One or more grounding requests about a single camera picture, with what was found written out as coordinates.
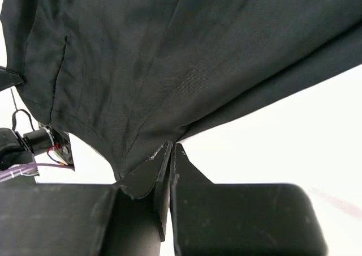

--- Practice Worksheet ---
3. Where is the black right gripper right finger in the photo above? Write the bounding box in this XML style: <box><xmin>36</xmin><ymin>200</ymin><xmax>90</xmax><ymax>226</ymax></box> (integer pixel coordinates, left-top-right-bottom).
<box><xmin>170</xmin><ymin>144</ymin><xmax>327</xmax><ymax>255</ymax></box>

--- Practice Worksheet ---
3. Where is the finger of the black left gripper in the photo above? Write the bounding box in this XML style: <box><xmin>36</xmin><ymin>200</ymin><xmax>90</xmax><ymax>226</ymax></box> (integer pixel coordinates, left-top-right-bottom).
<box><xmin>0</xmin><ymin>66</ymin><xmax>23</xmax><ymax>91</ymax></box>

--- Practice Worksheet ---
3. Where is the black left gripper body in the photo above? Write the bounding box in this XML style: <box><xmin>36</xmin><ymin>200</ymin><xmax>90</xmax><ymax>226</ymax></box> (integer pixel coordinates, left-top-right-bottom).
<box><xmin>1</xmin><ymin>125</ymin><xmax>74</xmax><ymax>171</ymax></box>

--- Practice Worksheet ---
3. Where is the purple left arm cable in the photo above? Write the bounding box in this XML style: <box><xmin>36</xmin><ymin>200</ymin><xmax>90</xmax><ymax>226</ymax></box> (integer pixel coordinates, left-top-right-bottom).
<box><xmin>0</xmin><ymin>162</ymin><xmax>73</xmax><ymax>183</ymax></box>

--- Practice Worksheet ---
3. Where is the black pleated skirt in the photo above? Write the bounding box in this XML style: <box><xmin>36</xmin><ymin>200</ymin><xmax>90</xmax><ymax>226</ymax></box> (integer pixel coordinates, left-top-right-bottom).
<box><xmin>1</xmin><ymin>0</ymin><xmax>361</xmax><ymax>180</ymax></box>

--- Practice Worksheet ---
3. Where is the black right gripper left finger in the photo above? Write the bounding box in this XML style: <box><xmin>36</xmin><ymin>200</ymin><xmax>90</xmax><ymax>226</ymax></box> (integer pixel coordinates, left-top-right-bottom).
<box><xmin>1</xmin><ymin>142</ymin><xmax>172</xmax><ymax>255</ymax></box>

